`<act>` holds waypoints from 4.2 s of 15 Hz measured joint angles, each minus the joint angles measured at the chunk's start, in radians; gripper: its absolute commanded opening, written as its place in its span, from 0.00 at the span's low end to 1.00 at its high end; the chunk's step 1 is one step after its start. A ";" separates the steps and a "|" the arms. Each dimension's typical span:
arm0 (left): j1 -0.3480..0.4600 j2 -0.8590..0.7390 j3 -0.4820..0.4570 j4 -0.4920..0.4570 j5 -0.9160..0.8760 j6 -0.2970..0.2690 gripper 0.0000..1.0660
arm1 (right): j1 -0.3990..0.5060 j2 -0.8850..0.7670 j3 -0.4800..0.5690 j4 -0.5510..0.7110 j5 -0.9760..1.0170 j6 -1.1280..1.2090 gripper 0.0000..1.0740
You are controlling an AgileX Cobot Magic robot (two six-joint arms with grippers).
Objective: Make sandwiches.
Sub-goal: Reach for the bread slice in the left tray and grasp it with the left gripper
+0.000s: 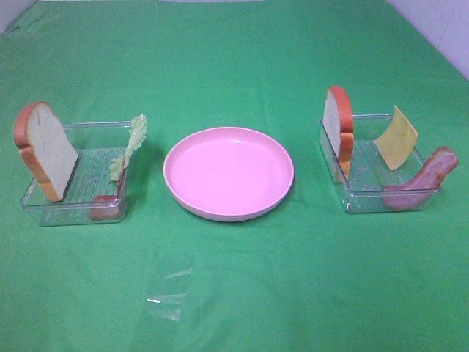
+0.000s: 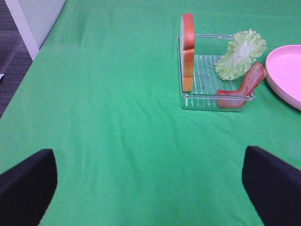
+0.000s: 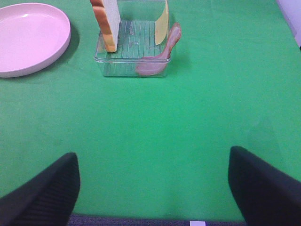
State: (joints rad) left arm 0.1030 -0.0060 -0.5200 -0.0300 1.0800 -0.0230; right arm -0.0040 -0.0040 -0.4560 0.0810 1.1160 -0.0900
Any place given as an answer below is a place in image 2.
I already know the green lettuce leaf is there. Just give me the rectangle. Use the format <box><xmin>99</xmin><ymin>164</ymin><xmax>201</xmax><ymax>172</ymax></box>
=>
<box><xmin>214</xmin><ymin>29</ymin><xmax>267</xmax><ymax>81</ymax></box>

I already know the green tablecloth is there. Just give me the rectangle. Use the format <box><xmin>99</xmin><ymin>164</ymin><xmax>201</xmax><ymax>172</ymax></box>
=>
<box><xmin>0</xmin><ymin>0</ymin><xmax>301</xmax><ymax>226</ymax></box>

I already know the pink plate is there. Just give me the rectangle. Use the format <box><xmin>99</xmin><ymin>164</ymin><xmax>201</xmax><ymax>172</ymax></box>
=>
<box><xmin>265</xmin><ymin>44</ymin><xmax>301</xmax><ymax>110</ymax></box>

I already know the bacon strip tray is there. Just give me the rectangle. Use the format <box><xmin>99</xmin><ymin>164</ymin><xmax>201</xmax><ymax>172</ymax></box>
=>
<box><xmin>216</xmin><ymin>62</ymin><xmax>266</xmax><ymax>108</ymax></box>

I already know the clear plastic tray left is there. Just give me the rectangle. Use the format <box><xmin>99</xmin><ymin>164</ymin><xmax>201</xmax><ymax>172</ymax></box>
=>
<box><xmin>178</xmin><ymin>34</ymin><xmax>255</xmax><ymax>112</ymax></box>

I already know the white table leg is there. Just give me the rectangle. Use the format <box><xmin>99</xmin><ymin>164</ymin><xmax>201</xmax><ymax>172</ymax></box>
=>
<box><xmin>5</xmin><ymin>0</ymin><xmax>39</xmax><ymax>61</ymax></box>

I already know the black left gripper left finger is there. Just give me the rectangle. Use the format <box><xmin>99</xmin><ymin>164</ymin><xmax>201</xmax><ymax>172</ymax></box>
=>
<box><xmin>0</xmin><ymin>149</ymin><xmax>57</xmax><ymax>226</ymax></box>

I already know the toast bread slice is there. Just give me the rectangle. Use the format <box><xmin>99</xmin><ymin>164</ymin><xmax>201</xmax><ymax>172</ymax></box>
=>
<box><xmin>180</xmin><ymin>13</ymin><xmax>195</xmax><ymax>92</ymax></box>

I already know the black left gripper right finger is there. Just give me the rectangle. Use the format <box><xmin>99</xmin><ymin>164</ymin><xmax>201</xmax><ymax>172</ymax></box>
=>
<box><xmin>242</xmin><ymin>146</ymin><xmax>301</xmax><ymax>226</ymax></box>

